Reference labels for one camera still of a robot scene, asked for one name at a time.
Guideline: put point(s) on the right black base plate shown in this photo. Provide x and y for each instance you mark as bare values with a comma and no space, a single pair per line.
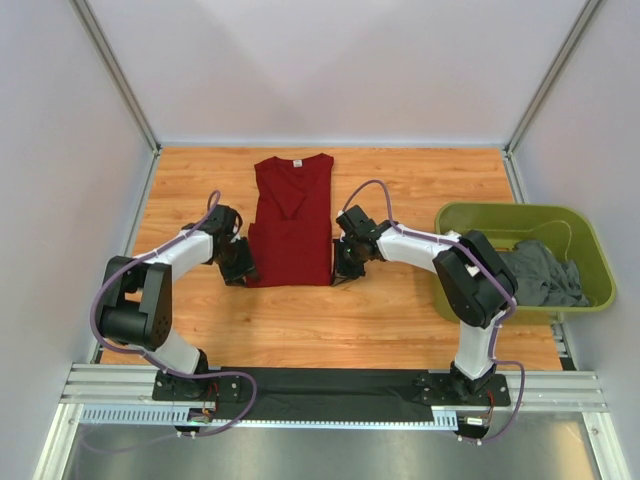
454,389

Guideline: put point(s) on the aluminium frame post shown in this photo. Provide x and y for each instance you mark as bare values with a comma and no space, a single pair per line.
99,40
559,63

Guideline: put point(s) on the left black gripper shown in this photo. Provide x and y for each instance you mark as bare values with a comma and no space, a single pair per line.
232,277

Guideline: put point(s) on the left aluminium frame post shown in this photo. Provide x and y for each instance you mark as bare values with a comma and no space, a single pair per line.
99,40

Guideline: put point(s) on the grey t-shirt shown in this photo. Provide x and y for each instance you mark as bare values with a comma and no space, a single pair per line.
543,281

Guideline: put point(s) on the red t-shirt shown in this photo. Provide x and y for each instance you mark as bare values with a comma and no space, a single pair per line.
291,236

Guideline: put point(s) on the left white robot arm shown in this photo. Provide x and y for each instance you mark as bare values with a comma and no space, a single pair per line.
134,306

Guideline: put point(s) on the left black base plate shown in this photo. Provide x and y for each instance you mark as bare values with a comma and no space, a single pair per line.
222,386

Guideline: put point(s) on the green plastic bin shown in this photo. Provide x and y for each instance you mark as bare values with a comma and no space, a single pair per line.
565,234

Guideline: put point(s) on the slotted cable duct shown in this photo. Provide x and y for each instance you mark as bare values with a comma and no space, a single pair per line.
187,417

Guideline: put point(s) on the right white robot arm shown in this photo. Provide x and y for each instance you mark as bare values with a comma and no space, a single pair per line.
478,285

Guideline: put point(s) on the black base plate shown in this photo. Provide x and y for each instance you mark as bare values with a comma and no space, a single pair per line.
454,389
222,386

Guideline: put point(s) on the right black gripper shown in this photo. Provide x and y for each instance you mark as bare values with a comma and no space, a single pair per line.
341,272

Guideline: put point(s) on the aluminium mounting rail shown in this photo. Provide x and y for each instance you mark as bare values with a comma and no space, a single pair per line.
545,391

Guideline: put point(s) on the right aluminium frame post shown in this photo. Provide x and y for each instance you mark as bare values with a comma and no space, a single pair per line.
559,63

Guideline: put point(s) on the black cloth strip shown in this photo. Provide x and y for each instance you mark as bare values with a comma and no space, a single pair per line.
336,394

